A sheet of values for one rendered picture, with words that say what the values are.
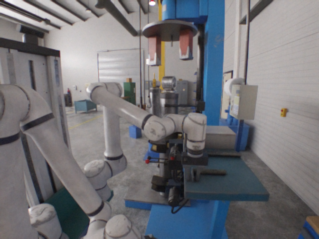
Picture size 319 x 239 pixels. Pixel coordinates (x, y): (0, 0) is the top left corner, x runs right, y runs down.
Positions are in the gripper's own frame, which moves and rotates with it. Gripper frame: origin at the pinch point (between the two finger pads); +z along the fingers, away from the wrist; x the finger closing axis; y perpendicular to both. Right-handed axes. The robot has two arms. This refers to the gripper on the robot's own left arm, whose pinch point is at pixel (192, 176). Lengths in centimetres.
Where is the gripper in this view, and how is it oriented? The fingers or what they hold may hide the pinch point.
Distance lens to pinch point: 83.5
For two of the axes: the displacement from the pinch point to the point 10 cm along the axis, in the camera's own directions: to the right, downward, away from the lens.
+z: 0.0, 9.7, 2.3
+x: 9.9, 0.3, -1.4
